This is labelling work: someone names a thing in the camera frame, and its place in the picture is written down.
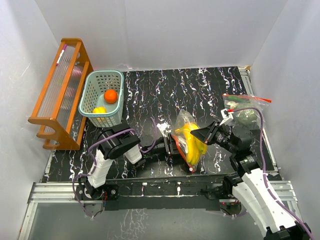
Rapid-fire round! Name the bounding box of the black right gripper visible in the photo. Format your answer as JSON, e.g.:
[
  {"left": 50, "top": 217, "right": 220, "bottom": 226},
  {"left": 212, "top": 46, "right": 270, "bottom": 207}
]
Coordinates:
[{"left": 190, "top": 120, "right": 237, "bottom": 155}]

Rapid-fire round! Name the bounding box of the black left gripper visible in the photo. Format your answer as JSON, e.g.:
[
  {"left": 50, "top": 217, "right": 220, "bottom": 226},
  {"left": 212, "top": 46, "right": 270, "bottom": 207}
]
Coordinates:
[{"left": 143, "top": 133, "right": 188, "bottom": 158}]

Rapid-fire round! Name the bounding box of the fake banana bunch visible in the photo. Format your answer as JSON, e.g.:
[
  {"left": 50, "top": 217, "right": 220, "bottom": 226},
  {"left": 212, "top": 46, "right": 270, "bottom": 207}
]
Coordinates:
[{"left": 175, "top": 122, "right": 207, "bottom": 169}]

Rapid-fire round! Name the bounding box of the clear zip bag with fruit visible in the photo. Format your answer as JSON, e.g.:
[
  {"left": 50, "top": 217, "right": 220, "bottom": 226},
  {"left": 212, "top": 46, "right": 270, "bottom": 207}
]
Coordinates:
[{"left": 171, "top": 109, "right": 207, "bottom": 173}]

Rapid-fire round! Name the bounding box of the fake orange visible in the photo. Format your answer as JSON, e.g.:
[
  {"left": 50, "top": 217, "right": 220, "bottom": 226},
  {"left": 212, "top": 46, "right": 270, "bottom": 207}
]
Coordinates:
[{"left": 103, "top": 89, "right": 118, "bottom": 104}]

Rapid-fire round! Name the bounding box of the fake yellow bell pepper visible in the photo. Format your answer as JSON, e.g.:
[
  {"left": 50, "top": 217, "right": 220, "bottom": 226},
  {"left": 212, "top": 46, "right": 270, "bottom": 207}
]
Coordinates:
[{"left": 92, "top": 106, "right": 107, "bottom": 114}]

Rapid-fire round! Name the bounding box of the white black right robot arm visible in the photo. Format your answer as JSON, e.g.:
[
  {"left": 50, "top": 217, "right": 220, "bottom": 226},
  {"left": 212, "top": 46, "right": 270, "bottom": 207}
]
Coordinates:
[{"left": 190, "top": 122, "right": 312, "bottom": 240}]

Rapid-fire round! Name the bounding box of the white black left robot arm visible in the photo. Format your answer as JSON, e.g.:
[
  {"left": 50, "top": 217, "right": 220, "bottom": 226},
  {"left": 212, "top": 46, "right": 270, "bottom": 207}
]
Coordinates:
[{"left": 81, "top": 123, "right": 182, "bottom": 200}]

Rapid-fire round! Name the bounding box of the clear zip bag with vegetables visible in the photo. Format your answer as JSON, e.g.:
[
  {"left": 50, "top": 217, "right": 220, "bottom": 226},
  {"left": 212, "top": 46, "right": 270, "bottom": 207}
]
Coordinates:
[{"left": 222, "top": 93, "right": 272, "bottom": 130}]

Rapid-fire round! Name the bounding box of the teal plastic basket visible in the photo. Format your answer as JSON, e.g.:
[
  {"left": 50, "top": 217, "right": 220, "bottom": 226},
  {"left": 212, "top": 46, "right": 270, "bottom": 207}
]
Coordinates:
[{"left": 78, "top": 70, "right": 125, "bottom": 128}]

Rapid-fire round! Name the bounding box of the orange wooden rack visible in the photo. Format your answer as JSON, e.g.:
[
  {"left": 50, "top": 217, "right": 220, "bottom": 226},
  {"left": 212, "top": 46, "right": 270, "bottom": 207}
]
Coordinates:
[{"left": 28, "top": 38, "right": 93, "bottom": 150}]

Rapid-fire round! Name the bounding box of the pink white marker pen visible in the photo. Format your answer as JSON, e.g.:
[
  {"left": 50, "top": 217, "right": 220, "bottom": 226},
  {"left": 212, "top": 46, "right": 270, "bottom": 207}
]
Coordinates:
[{"left": 56, "top": 44, "right": 68, "bottom": 66}]

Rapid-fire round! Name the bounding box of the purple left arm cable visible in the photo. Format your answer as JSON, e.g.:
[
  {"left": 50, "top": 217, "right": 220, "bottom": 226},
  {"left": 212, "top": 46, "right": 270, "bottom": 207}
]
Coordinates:
[{"left": 71, "top": 117, "right": 158, "bottom": 221}]

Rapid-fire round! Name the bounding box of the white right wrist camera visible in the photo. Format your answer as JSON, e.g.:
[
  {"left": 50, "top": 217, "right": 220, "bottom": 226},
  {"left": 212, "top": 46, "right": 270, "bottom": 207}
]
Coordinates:
[{"left": 220, "top": 108, "right": 236, "bottom": 126}]

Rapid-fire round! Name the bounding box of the aluminium frame rail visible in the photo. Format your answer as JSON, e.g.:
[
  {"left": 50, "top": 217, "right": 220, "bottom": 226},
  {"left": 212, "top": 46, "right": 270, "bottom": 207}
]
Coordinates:
[{"left": 18, "top": 180, "right": 307, "bottom": 240}]

